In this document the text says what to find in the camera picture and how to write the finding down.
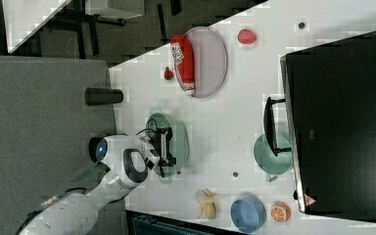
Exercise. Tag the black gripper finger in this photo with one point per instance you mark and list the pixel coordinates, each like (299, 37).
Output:
(169, 162)
(166, 131)

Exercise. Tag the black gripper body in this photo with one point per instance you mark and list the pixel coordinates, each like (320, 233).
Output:
(160, 145)

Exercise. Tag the green oval strainer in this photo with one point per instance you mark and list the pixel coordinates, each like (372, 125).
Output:
(177, 144)

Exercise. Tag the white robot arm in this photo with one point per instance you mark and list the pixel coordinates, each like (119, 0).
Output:
(127, 160)

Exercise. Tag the peeled banana toy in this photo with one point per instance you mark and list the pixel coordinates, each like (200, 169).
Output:
(206, 204)

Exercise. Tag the dark red strawberry toy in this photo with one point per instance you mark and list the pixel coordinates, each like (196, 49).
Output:
(168, 74)

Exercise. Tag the black cup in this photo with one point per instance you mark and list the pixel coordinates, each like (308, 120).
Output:
(102, 96)

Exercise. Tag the red ketchup bottle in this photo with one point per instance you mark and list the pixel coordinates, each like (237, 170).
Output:
(183, 56)

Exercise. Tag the grey round plate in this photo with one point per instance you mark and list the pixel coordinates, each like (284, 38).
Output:
(210, 60)

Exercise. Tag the blue cup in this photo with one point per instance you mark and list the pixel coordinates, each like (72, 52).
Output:
(248, 214)

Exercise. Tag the green mug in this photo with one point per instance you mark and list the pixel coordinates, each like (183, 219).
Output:
(272, 165)

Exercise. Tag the orange slice toy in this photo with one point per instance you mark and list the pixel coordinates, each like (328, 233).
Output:
(280, 212)

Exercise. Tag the red strawberry green top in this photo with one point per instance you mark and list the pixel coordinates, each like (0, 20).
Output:
(246, 36)

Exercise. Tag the black toaster oven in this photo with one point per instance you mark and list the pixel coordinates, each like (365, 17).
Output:
(330, 100)

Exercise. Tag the blue metal frame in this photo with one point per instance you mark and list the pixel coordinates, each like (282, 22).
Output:
(146, 224)

